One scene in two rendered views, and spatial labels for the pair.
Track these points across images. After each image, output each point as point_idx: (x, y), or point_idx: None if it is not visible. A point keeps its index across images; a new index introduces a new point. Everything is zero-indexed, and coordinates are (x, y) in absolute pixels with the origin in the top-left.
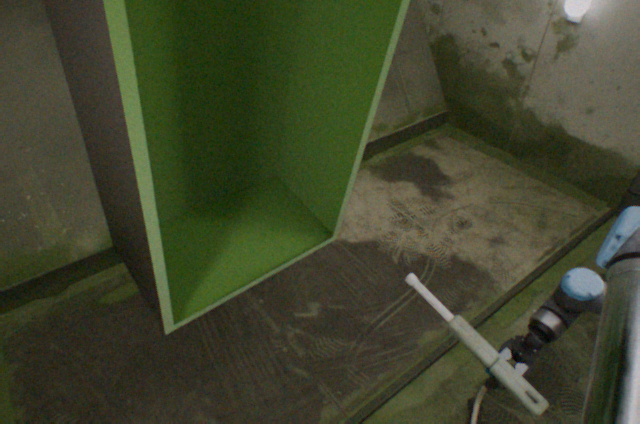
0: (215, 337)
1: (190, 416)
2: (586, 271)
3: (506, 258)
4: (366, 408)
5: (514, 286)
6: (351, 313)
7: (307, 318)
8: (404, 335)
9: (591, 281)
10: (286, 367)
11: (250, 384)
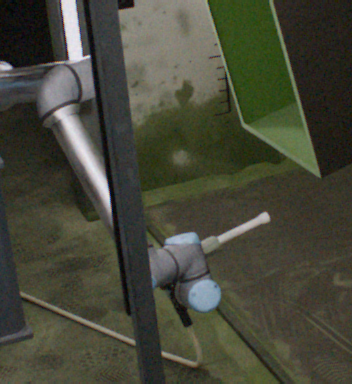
0: (323, 234)
1: (250, 229)
2: (187, 235)
3: None
4: (220, 302)
5: None
6: (330, 304)
7: (331, 279)
8: (289, 332)
9: (177, 237)
10: (277, 266)
11: (267, 251)
